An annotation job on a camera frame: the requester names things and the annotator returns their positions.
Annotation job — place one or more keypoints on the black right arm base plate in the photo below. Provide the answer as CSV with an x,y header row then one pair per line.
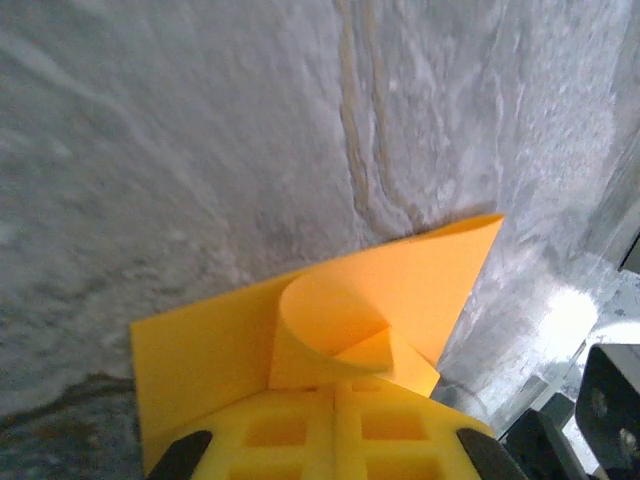
x,y
607,385

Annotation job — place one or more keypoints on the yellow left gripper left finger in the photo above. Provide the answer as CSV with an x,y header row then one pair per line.
x,y
320,440

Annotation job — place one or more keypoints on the orange paper sheet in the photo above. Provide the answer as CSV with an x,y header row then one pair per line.
x,y
400,280

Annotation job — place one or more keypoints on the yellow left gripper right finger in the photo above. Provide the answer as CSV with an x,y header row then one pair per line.
x,y
440,445

